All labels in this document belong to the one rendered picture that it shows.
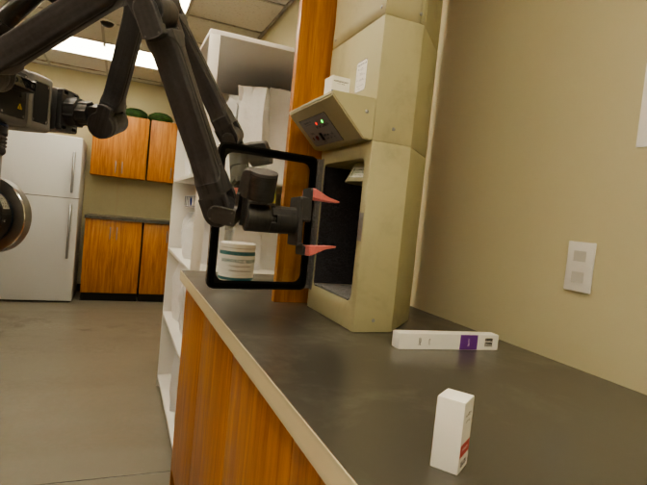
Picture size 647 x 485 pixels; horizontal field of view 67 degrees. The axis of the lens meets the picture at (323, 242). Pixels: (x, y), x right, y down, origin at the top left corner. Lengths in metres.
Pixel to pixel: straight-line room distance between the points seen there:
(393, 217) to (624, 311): 0.53
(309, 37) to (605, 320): 1.11
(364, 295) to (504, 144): 0.60
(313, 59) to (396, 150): 0.48
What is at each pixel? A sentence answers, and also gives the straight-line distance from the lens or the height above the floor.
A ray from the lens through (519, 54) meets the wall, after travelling 1.54.
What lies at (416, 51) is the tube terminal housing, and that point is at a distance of 1.31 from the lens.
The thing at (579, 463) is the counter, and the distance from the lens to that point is 0.75.
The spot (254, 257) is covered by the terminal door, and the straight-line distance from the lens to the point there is 1.40.
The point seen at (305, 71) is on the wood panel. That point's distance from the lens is 1.58.
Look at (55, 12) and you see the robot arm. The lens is 1.09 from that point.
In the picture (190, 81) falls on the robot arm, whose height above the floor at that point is 1.44.
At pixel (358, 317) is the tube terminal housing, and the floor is 0.98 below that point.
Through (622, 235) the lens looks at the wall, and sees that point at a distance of 1.21.
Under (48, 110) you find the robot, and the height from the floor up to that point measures 1.44.
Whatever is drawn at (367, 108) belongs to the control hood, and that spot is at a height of 1.48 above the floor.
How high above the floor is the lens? 1.22
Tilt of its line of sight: 3 degrees down
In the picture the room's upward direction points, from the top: 6 degrees clockwise
